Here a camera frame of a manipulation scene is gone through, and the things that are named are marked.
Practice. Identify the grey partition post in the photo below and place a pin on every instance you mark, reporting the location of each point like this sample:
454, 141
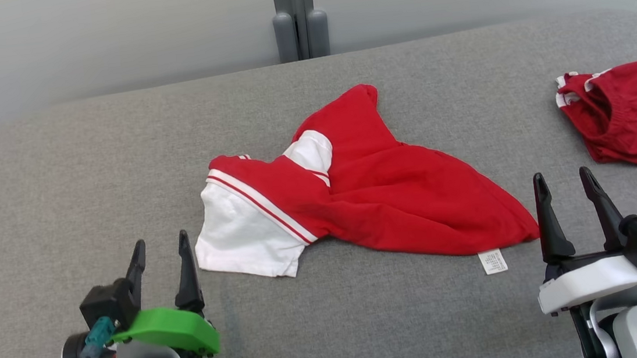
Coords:
299, 23

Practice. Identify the grey fabric sofa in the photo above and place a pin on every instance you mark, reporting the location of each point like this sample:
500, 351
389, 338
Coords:
118, 163

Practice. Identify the red white jersey number 23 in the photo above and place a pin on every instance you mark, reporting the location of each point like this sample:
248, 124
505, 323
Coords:
402, 194

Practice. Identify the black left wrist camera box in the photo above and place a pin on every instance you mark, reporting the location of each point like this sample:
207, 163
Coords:
108, 304

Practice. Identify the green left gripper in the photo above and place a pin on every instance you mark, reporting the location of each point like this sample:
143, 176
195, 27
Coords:
169, 331

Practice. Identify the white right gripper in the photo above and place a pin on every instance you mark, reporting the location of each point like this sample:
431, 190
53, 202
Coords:
591, 284

